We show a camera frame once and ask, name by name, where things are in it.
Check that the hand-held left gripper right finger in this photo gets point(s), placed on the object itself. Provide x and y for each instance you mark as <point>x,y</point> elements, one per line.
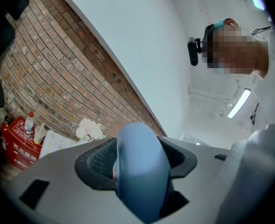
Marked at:
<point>198,183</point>

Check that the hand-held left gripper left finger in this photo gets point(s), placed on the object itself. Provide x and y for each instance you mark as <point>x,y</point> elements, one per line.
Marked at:
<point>65,195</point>

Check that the big light blue plate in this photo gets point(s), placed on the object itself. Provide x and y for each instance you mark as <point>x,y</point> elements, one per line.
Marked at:
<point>142,162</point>

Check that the beige checked tablecloth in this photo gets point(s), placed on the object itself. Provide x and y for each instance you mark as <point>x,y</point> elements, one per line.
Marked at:
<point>55,143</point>

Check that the red equipment box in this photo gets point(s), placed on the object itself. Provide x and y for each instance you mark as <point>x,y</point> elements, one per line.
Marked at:
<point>18,150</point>

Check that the drink cup with straw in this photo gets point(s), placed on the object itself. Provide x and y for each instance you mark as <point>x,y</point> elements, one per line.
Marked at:
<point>39,135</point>

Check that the white flower bouquet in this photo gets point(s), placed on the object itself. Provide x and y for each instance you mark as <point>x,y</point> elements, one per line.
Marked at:
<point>89,128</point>

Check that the clear plastic water bottle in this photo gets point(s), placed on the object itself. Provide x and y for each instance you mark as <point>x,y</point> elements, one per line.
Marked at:
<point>29,125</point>

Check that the white ceiling pipe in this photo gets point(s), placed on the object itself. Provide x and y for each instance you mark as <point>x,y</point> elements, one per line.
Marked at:
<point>207,94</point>

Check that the long ceiling light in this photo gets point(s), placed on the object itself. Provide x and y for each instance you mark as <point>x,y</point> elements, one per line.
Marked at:
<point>239,102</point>

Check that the person's head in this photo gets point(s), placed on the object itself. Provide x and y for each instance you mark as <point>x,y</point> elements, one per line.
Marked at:
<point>258,59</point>

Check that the teal head cap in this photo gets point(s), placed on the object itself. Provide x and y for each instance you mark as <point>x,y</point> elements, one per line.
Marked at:
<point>221,22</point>

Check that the black head camera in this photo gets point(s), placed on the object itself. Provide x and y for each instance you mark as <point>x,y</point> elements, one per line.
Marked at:
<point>193,52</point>

